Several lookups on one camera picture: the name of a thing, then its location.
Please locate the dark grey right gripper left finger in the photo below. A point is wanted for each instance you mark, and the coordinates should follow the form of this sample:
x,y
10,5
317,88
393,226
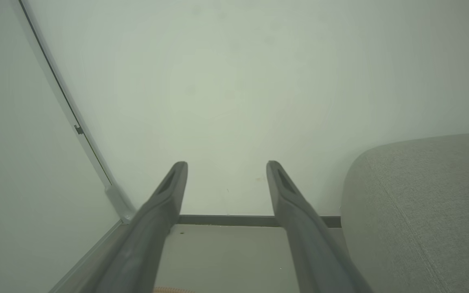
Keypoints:
x,y
141,244

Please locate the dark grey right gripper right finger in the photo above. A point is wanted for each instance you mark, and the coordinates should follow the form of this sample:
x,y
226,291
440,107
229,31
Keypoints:
x,y
316,244

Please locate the grey fabric sofa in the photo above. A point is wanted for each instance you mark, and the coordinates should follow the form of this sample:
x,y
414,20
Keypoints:
x,y
426,219

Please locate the light grey skirting strip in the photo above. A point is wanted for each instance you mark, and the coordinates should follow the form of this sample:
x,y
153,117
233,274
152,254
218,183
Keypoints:
x,y
92,254

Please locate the cream perforated laundry basket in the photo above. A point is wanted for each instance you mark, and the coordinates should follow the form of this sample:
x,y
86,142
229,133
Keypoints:
x,y
173,289

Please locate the dark baseboard strip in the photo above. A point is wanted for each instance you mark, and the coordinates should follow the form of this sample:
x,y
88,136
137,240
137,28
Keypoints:
x,y
234,220

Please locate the grey metal partition frame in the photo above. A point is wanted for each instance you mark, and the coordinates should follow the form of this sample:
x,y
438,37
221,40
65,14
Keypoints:
x,y
96,158

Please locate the small black frame clip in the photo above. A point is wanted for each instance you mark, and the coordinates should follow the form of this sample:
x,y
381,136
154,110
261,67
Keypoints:
x,y
79,130

